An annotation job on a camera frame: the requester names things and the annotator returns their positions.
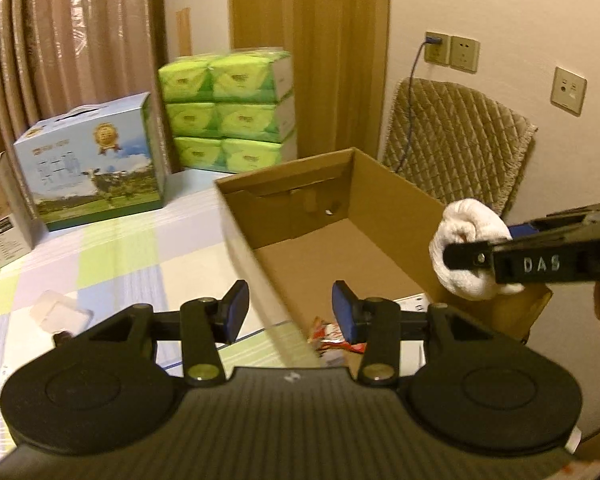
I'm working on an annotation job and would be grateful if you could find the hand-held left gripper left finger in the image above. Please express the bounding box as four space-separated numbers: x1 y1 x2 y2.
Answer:
54 280 251 387

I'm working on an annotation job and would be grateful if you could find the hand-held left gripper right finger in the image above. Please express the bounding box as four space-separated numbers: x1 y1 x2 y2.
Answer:
331 280 481 387

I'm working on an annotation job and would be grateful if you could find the red snack packet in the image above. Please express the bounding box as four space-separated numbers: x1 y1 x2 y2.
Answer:
307 316 368 356

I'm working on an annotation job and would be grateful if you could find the white cloth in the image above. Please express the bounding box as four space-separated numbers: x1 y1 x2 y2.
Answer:
428 198 526 302

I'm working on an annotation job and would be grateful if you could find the white power adapter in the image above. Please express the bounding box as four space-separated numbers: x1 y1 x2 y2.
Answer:
392 292 431 312

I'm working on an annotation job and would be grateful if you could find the brown cardboard box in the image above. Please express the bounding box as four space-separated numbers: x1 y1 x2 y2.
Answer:
214 147 553 376

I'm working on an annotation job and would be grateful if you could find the clear plastic container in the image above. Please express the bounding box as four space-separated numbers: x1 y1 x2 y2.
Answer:
29 290 92 333

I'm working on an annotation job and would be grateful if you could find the quilted chair cover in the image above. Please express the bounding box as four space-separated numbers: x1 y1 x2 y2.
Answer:
381 77 538 221

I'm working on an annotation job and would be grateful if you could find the plaid tablecloth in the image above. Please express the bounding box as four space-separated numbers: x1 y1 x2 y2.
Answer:
0 167 341 411

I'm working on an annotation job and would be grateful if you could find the stack of green tissue packs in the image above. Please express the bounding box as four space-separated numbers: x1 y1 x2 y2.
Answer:
157 50 298 173

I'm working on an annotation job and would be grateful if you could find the blue milk carton box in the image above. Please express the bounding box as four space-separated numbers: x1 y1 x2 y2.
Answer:
12 91 168 232

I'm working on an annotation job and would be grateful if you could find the beige product box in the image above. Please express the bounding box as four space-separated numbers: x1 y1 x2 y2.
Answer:
0 152 36 276

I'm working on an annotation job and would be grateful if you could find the wooden door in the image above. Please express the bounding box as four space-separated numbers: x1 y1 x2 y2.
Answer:
228 0 393 166

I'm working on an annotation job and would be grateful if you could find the wooden plank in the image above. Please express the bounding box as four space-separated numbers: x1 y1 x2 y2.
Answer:
176 7 193 63

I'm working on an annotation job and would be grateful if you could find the brown curtain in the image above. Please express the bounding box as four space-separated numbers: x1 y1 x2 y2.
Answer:
0 0 166 171

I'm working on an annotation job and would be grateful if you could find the round-hole wall socket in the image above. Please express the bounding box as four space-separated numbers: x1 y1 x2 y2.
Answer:
551 66 587 117

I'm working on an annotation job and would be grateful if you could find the beige wall socket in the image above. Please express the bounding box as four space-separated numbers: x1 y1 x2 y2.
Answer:
449 35 481 73

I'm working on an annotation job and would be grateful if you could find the dark charging cable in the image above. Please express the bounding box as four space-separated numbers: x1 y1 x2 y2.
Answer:
400 35 443 171

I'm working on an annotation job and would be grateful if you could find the wall socket with plug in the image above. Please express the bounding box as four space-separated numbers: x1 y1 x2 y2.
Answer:
424 31 452 66

